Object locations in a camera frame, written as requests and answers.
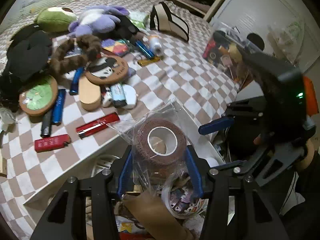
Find brown tape roll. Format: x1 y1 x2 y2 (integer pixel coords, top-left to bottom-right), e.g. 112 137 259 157
107 100 193 198

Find white round tape measure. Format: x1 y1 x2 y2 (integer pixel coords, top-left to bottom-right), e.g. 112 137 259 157
122 84 137 109

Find red lighter with text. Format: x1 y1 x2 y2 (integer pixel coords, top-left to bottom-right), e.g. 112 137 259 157
34 134 71 153

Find dark red lighter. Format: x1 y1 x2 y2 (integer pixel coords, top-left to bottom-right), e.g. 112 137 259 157
76 112 120 139

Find person's right hand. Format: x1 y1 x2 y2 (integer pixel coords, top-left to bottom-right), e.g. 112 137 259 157
297 139 319 172

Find white plastic holder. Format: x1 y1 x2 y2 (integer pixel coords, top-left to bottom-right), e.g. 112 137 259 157
91 154 120 177

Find white storage box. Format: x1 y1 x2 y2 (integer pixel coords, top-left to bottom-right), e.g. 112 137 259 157
31 99 224 239

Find light blue lighter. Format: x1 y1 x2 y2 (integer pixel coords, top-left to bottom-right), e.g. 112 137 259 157
110 83 127 108

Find clear plastic storage bin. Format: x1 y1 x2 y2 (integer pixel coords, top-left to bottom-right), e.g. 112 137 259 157
203 21 275 87

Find dark blue lighter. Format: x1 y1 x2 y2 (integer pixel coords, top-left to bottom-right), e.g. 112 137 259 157
52 89 66 125

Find black lighter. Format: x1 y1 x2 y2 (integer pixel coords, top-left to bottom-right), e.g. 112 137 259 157
40 109 52 138

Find oval wooden board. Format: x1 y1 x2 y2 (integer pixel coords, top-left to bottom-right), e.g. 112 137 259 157
78 75 101 111

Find blue metallic lighter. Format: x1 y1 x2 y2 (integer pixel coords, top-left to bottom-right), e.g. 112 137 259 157
135 40 155 60

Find gold lighter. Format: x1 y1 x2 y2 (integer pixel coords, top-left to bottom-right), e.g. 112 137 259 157
137 56 161 67

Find blue lighter under coaster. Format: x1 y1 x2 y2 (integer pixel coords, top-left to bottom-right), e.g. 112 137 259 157
69 67 85 95

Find white thread spool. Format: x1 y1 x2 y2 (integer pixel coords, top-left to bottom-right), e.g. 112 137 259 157
148 35 163 57

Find panda cork coaster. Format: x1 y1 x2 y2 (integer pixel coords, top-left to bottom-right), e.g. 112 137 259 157
85 56 129 85

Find checkered bed sheet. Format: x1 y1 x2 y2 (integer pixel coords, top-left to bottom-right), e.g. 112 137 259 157
1 3 239 239

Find green dinosaur cork coaster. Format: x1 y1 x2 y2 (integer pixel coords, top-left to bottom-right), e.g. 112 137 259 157
19 75 58 116

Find colourful card box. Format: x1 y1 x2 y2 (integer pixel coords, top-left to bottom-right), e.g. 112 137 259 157
101 39 130 57

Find brown furry scrunchie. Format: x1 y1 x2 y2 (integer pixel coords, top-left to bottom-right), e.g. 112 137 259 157
48 35 101 76

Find purple plush toy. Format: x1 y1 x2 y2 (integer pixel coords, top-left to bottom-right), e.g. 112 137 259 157
68 5 130 37

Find green plush toy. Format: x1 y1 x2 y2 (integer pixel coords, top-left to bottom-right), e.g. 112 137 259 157
34 7 77 33

